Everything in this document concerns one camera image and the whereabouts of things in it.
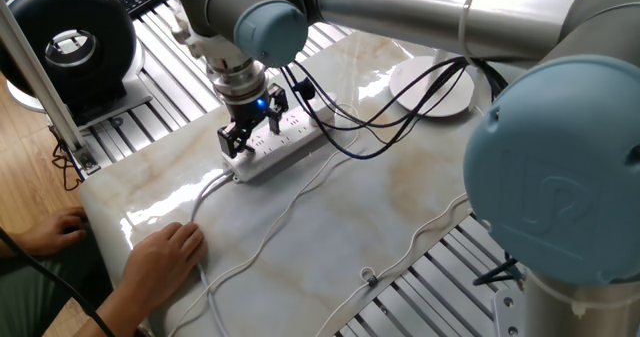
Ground black ring-shaped device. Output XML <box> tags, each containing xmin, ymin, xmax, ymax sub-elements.
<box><xmin>0</xmin><ymin>0</ymin><xmax>154</xmax><ymax>128</ymax></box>

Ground green trousers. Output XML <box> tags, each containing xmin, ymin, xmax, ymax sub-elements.
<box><xmin>0</xmin><ymin>236</ymin><xmax>114</xmax><ymax>337</ymax></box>

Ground black floor cable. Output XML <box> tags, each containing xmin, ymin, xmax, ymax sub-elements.
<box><xmin>0</xmin><ymin>225</ymin><xmax>116</xmax><ymax>337</ymax></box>

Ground person's right forearm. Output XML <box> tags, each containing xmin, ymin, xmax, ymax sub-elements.
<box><xmin>74</xmin><ymin>286</ymin><xmax>151</xmax><ymax>337</ymax></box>

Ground marble pattern table mat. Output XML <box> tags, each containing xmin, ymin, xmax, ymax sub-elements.
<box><xmin>77</xmin><ymin>29</ymin><xmax>501</xmax><ymax>337</ymax></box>

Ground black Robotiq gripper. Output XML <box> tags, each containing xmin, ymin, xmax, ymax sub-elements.
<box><xmin>217</xmin><ymin>82</ymin><xmax>290</xmax><ymax>159</ymax></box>

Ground red and black wires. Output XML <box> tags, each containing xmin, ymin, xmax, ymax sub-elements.
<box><xmin>51</xmin><ymin>141</ymin><xmax>84</xmax><ymax>192</ymax></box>

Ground aluminium profile post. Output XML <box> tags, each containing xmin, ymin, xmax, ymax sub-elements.
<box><xmin>0</xmin><ymin>0</ymin><xmax>101</xmax><ymax>176</ymax></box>

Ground person's right hand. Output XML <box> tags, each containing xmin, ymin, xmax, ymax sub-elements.
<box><xmin>119</xmin><ymin>221</ymin><xmax>209</xmax><ymax>307</ymax></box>

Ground white lamp base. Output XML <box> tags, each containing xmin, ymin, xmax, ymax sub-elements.
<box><xmin>388</xmin><ymin>49</ymin><xmax>476</xmax><ymax>118</ymax></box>

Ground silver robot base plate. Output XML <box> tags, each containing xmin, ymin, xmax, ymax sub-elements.
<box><xmin>493</xmin><ymin>289</ymin><xmax>524</xmax><ymax>337</ymax></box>

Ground white power strip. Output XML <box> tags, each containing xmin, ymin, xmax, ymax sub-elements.
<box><xmin>222</xmin><ymin>104</ymin><xmax>336</xmax><ymax>183</ymax></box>

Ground thick black gripper cable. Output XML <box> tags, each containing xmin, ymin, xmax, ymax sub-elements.
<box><xmin>279</xmin><ymin>56</ymin><xmax>509</xmax><ymax>161</ymax></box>

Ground thin white lamp cord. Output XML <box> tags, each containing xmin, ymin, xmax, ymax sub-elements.
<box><xmin>167</xmin><ymin>101</ymin><xmax>489</xmax><ymax>337</ymax></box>

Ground grey power strip cable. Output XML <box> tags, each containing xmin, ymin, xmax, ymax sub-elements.
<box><xmin>189</xmin><ymin>169</ymin><xmax>235</xmax><ymax>337</ymax></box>

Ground person's left hand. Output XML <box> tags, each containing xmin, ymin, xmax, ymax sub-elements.
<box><xmin>22</xmin><ymin>206</ymin><xmax>90</xmax><ymax>257</ymax></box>

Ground person's left forearm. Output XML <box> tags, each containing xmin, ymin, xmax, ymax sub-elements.
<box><xmin>0</xmin><ymin>231</ymin><xmax>34</xmax><ymax>258</ymax></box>

